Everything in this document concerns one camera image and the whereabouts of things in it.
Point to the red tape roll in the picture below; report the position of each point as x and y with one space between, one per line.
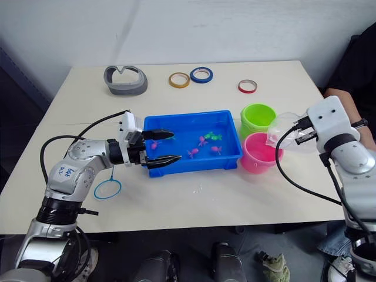
247 91

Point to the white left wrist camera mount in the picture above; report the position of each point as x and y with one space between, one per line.
129 123

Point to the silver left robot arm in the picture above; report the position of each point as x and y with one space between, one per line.
73 173

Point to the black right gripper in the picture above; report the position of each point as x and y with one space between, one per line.
307 137

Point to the person's black shirt torso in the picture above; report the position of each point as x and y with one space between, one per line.
361 64

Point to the person's blue jeans leg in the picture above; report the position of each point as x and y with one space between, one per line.
332 241

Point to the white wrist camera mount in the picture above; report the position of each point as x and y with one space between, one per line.
329 117
129 123

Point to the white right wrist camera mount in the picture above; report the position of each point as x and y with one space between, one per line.
329 117

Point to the black wristwatch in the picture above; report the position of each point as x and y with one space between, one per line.
360 122

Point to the blue hoop fish net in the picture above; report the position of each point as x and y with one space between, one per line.
112 174

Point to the clear plastic cup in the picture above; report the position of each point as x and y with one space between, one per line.
283 120

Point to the green plastic bucket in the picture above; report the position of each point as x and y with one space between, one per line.
252 126

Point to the blue tape roll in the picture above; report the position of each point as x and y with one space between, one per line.
201 81

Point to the green toy fish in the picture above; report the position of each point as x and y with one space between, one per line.
209 135
218 137

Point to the dark rounded shape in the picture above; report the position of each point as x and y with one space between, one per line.
158 267
229 261

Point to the blue plastic tub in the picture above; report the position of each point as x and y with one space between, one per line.
188 167

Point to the pink plastic bucket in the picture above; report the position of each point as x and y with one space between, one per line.
258 161

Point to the yellow tape roll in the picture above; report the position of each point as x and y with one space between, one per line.
179 86

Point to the grey curved plastic band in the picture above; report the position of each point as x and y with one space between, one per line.
126 89

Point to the white sneaker black laces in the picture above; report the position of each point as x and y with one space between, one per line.
340 267

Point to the pink toy fish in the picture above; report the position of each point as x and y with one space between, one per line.
193 152
216 149
202 141
154 144

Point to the dark blue partition panel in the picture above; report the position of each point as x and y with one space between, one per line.
17 102

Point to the olive camouflage cloth item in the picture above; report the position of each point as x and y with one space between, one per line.
274 268

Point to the person's bare forearm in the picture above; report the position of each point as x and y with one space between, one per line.
349 105

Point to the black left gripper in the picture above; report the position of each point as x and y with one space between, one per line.
138 155

